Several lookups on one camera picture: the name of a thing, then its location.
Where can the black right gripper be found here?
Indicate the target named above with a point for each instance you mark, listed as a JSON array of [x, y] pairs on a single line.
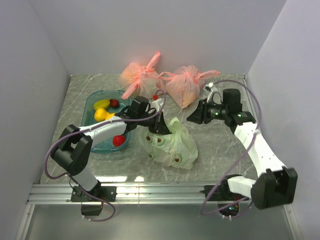
[[200, 114]]

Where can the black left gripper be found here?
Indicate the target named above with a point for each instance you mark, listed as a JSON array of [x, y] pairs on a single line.
[[162, 128]]

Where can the light green plastic bag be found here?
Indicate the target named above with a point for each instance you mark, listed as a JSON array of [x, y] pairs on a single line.
[[177, 150]]

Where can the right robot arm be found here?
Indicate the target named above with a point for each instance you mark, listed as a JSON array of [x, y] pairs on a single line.
[[275, 184]]

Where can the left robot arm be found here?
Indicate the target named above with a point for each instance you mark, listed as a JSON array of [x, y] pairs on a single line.
[[72, 150]]

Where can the right pink tied bag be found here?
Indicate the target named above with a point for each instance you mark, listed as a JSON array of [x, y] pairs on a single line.
[[184, 84]]

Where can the pink tied bag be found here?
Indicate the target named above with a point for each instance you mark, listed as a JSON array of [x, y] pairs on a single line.
[[184, 84], [141, 80]]

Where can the left pink tied bag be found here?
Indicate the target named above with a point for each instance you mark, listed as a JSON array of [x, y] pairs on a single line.
[[141, 80]]

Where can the dark red fake fig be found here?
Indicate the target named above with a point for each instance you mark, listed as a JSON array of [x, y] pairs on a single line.
[[114, 103]]

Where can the yellow fake starfruit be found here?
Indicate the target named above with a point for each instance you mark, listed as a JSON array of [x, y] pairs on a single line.
[[101, 104]]

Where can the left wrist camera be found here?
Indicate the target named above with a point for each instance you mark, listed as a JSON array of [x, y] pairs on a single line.
[[157, 102]]

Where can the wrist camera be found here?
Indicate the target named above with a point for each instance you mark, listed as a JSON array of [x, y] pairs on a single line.
[[211, 89], [157, 102]]

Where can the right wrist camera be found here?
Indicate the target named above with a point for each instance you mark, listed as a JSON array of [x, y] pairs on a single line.
[[211, 89]]

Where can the aluminium mounting rail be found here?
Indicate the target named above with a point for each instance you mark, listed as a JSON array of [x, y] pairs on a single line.
[[150, 211]]

